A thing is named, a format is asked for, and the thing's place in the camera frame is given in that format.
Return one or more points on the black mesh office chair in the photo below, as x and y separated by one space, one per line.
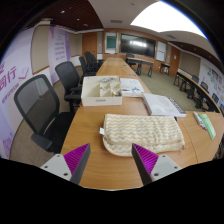
68 78
36 103

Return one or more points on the yellow white zigzag towel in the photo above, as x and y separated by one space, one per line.
143 133

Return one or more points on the white closed book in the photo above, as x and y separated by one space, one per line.
160 105

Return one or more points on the small dark side desk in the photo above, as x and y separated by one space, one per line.
165 65

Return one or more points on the purple white standing banner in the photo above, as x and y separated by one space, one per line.
59 50

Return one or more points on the row of black office chairs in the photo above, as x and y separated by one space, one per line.
89 61

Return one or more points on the green booklet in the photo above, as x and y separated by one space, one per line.
208 126

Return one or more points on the group of black side chairs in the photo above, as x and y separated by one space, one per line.
204 87

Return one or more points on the white printed paper sheet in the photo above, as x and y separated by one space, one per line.
131 85

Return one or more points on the brown wooden door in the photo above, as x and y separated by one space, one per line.
89 43
174 60

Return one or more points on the pack of pens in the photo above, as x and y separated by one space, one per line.
199 120

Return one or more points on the long curved side table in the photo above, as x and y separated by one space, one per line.
191 85

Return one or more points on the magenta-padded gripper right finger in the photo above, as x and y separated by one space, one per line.
163 165

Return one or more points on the white compartment box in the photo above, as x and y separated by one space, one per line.
100 99

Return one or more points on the green framed wall board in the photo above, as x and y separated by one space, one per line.
111 42

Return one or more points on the group of colourful wall posters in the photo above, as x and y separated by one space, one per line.
213 80

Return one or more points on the large black wall screen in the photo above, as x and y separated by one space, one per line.
137 45

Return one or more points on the white whiteboard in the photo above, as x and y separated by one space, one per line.
161 50

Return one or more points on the large lilac wall banner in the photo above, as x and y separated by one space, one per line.
13 76

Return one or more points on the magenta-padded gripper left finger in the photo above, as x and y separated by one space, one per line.
58 165

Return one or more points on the dark-legged wooden desk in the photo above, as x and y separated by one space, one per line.
140 60

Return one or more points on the bright ceiling light panel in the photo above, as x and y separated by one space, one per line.
165 18

